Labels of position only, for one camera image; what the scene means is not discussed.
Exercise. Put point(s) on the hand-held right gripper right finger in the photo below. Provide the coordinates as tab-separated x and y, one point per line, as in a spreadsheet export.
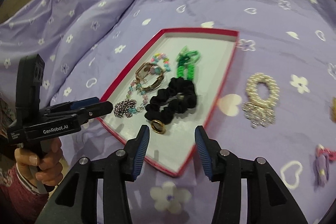
203	153

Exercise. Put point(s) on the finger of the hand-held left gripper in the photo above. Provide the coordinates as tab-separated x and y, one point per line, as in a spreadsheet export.
99	107
86	102

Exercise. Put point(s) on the person's left hand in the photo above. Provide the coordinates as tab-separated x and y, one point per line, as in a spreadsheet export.
47	158

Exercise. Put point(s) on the yellow hair claw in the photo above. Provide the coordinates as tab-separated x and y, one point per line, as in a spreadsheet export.
333	108

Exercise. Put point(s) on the pink hair clip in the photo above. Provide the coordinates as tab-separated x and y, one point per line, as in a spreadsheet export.
331	154

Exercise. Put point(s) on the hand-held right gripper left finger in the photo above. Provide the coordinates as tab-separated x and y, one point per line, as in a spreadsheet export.
140	150

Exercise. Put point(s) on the red jewelry tray box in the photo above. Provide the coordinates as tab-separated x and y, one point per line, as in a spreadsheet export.
204	61

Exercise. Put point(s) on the black scrunchie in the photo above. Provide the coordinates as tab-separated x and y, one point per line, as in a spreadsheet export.
181	87

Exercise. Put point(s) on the person's left forearm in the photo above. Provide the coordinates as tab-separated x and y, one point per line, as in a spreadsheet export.
18	197

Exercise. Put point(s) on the purple bow hair clip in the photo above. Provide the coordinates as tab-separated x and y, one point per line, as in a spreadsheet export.
322	169

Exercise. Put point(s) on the pearl scrunchie with rhinestone bow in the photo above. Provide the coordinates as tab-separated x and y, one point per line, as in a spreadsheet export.
252	87

